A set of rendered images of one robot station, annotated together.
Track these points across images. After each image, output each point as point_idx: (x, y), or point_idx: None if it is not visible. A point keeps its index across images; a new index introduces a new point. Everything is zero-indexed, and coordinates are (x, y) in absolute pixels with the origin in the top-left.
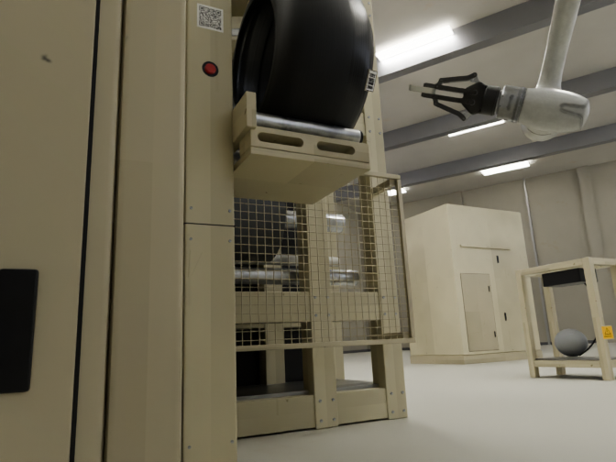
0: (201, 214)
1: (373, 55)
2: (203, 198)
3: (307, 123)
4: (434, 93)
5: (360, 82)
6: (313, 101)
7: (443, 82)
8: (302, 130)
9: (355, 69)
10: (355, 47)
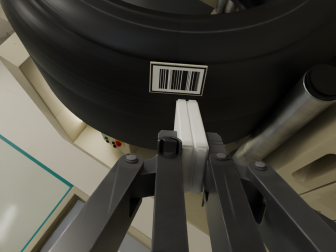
0: (331, 213)
1: (112, 44)
2: (315, 203)
3: (258, 144)
4: (202, 182)
5: None
6: (222, 139)
7: (136, 209)
8: (268, 152)
9: (157, 116)
10: (114, 108)
